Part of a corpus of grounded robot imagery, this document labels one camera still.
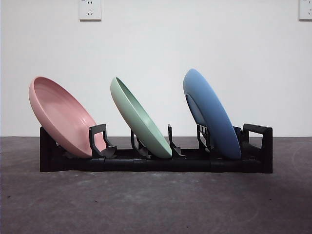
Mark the black plastic dish rack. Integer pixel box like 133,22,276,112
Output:
39,123,273,174

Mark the pink plastic plate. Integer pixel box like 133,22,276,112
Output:
28,76,109,158

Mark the blue plastic plate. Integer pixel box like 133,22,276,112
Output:
182,68,242,160

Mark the green plastic plate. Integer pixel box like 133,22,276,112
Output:
110,77,173,158

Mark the white wall socket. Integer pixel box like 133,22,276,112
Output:
298,0,312,21
78,0,102,21

